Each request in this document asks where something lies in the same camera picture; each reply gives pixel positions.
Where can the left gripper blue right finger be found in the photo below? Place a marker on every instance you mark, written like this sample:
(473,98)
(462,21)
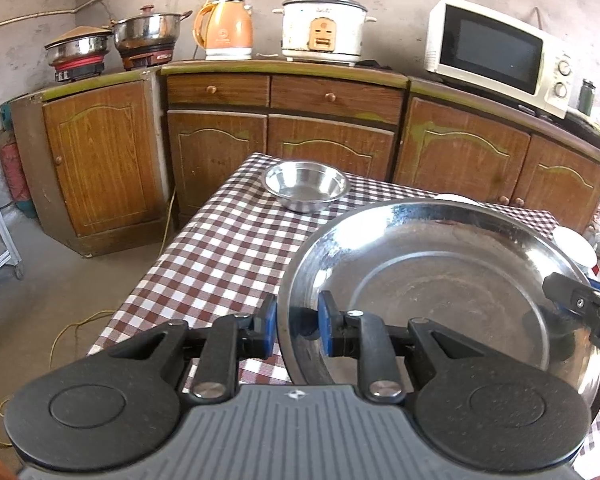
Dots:
(364,337)

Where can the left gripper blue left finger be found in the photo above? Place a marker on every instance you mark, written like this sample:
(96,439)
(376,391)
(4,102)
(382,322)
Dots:
(230,340)

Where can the large steel plate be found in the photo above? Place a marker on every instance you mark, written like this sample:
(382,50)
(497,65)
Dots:
(469,268)

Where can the small steel bowl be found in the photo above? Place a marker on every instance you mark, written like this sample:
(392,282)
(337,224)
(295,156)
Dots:
(304,186)

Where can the blue patterned porcelain bowl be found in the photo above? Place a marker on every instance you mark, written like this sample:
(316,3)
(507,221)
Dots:
(576,248)

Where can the brown checkered tablecloth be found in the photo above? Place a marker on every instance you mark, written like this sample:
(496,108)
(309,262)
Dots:
(235,250)

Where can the white ceramic bowl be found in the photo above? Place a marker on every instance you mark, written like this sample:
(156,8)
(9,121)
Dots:
(457,199)

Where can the green thermos bottle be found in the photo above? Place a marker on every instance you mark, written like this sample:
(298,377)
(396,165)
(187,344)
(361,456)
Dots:
(586,97)

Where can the wooden kitchen cabinet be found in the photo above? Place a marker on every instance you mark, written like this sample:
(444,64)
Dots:
(110,159)

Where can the cream microwave oven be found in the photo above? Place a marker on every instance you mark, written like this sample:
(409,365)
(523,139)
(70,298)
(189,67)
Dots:
(491,50)

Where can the red gas cylinder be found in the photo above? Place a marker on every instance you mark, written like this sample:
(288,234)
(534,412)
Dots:
(12,165)

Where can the white rice cooker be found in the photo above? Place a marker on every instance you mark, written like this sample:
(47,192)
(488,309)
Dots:
(325,31)

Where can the steel pot on cooker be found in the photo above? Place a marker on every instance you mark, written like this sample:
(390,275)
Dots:
(149,38)

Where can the orange electric kettle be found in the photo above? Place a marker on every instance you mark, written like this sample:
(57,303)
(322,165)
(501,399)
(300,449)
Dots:
(223,29)

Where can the lidded steel pot left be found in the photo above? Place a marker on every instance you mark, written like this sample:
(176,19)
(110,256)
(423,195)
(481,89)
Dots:
(79,53)

